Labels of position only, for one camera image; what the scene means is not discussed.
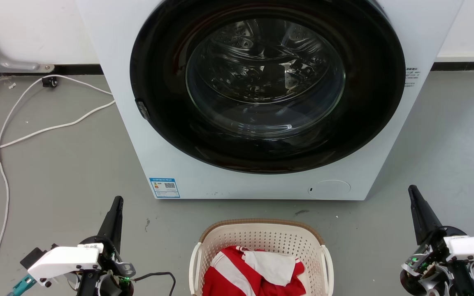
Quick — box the small grey text sticker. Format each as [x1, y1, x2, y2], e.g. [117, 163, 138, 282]
[404, 67, 419, 88]

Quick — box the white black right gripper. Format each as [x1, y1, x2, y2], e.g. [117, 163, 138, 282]
[400, 185, 474, 296]

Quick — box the red white striped garment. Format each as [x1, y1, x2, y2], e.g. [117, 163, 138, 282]
[202, 245, 307, 296]

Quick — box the cream perforated plastic laundry basket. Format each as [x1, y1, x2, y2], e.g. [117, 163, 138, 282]
[189, 219, 335, 296]

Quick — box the white cloth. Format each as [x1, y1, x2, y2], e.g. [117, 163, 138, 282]
[243, 250, 296, 287]

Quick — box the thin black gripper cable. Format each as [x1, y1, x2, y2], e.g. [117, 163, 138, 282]
[132, 271, 177, 296]

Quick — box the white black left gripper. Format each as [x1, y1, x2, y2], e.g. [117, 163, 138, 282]
[27, 196, 136, 296]

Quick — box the black round glass washer door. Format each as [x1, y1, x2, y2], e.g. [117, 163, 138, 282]
[130, 0, 406, 174]

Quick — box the white front-load washing machine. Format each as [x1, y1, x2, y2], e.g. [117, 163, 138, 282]
[76, 0, 465, 201]

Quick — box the teal connector plug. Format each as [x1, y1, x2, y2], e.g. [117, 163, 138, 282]
[7, 275, 37, 296]

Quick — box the long white power cable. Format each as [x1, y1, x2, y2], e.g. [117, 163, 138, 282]
[0, 74, 114, 296]

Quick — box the blue white energy label sticker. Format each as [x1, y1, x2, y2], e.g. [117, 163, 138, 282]
[149, 177, 180, 199]

